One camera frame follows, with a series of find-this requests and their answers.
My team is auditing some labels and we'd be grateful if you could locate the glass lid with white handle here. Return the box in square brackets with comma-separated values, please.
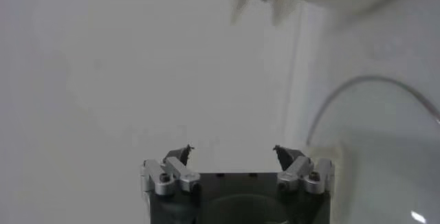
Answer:
[305, 75, 440, 224]

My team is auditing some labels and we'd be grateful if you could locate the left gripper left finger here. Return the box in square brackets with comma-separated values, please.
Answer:
[140, 144, 202, 197]

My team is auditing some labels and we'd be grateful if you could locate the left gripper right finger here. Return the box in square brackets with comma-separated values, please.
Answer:
[272, 144, 336, 195]

